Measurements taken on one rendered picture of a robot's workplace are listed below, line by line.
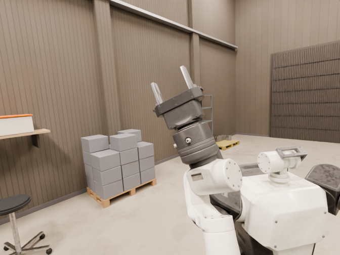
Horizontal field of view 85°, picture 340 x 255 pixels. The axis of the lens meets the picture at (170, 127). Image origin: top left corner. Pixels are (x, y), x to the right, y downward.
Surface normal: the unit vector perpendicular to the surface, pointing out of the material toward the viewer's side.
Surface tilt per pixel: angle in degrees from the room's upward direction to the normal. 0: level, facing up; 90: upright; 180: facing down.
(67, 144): 90
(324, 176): 25
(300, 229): 90
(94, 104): 90
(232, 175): 66
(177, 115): 83
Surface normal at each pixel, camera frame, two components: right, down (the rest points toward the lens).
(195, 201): 0.64, -0.34
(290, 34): -0.69, 0.15
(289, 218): 0.18, 0.13
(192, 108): -0.37, 0.03
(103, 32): 0.73, 0.06
